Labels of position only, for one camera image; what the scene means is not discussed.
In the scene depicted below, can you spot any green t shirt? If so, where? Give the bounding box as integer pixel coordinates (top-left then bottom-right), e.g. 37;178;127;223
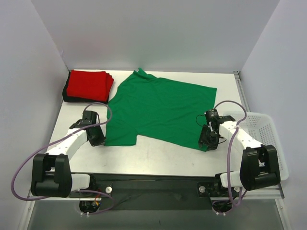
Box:
105;69;217;150

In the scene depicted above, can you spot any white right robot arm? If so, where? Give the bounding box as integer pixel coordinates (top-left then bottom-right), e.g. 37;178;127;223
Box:
198;115;281;196

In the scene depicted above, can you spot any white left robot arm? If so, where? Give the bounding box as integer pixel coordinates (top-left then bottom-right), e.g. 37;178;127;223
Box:
31;110;106;197

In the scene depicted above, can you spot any folded black t shirt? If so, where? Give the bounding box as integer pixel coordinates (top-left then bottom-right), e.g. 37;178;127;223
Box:
62;71;111;105

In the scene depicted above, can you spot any folded red t shirt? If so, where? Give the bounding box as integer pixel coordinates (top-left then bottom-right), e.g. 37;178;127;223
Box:
66;70;115;101

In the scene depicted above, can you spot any white plastic basket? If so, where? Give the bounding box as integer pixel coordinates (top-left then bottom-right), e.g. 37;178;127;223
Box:
231;112;289;181

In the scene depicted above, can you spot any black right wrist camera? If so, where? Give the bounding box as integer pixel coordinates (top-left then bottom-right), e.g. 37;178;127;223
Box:
205;109;219;122

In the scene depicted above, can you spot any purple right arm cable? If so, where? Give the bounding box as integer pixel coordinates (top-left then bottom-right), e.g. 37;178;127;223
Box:
213;100;248;207

